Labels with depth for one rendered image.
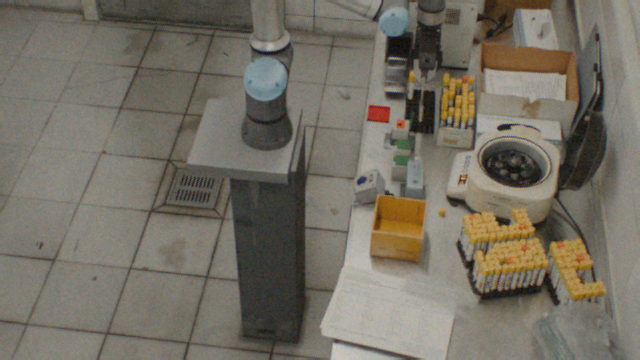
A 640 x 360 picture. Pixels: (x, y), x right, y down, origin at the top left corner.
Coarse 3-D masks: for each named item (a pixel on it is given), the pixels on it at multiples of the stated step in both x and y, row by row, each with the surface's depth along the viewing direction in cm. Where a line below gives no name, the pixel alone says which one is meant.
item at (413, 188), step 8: (408, 168) 240; (408, 176) 238; (416, 176) 238; (400, 184) 249; (408, 184) 236; (416, 184) 236; (400, 192) 246; (408, 192) 237; (416, 192) 237; (424, 192) 247
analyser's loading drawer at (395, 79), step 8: (392, 48) 287; (400, 48) 287; (408, 48) 288; (392, 56) 284; (400, 56) 285; (408, 56) 284; (392, 64) 280; (400, 64) 280; (392, 72) 277; (400, 72) 276; (392, 80) 275; (400, 80) 276; (384, 88) 275; (392, 88) 274; (400, 88) 274
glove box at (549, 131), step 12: (480, 120) 259; (492, 120) 259; (504, 120) 259; (516, 120) 259; (528, 120) 259; (540, 120) 259; (480, 132) 255; (516, 132) 253; (528, 132) 252; (540, 132) 256; (552, 132) 256; (552, 144) 252
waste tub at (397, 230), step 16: (384, 208) 236; (400, 208) 235; (416, 208) 234; (384, 224) 238; (400, 224) 238; (416, 224) 238; (384, 240) 226; (400, 240) 225; (416, 240) 224; (384, 256) 231; (400, 256) 229; (416, 256) 228
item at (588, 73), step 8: (592, 32) 271; (592, 40) 267; (584, 48) 277; (592, 48) 264; (584, 56) 272; (592, 56) 261; (576, 64) 279; (584, 64) 269; (592, 64) 258; (576, 72) 276; (584, 72) 266; (592, 72) 255; (584, 80) 263; (592, 80) 252; (600, 80) 250; (584, 88) 260; (592, 88) 249; (584, 96) 257; (592, 96) 250; (584, 104) 254; (592, 104) 250; (576, 112) 261; (576, 120) 258; (568, 136) 261
